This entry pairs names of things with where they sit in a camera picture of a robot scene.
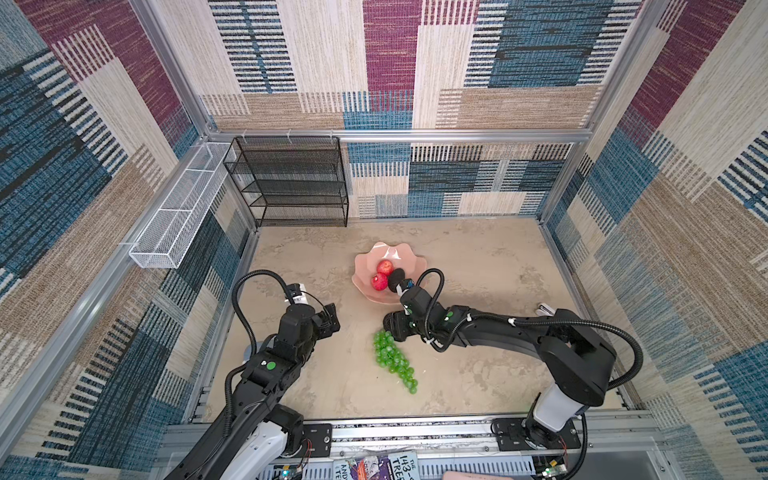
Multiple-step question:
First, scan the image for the dark avocado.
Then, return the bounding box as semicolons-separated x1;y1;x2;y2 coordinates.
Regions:
388;268;406;293

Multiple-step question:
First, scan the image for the red apple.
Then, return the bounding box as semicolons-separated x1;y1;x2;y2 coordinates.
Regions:
371;273;389;291
376;259;395;276

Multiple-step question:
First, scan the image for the green fake grape bunch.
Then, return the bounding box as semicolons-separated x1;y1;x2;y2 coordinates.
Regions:
373;330;418;394

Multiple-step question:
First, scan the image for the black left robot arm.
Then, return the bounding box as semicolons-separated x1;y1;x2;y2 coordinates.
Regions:
166;269;340;479

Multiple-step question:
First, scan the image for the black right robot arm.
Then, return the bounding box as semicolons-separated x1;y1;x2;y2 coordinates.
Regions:
383;268;644;449

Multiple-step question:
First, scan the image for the pink scalloped fruit bowl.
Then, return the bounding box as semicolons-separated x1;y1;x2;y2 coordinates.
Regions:
352;242;427;305

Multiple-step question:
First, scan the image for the book with purple cover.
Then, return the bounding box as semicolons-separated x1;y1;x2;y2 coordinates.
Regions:
332;451;421;480

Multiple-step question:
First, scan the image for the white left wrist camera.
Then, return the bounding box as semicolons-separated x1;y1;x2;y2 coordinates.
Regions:
288;283;309;304

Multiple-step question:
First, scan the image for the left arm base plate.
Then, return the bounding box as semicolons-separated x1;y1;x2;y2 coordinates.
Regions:
283;423;333;459

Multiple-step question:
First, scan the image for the black wire shelf rack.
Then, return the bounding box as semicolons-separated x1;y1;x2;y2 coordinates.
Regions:
224;136;349;228

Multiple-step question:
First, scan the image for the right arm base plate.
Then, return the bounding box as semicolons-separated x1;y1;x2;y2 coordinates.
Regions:
490;416;582;452

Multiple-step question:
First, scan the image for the white mesh wall basket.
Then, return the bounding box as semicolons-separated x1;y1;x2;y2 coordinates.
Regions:
129;142;229;269

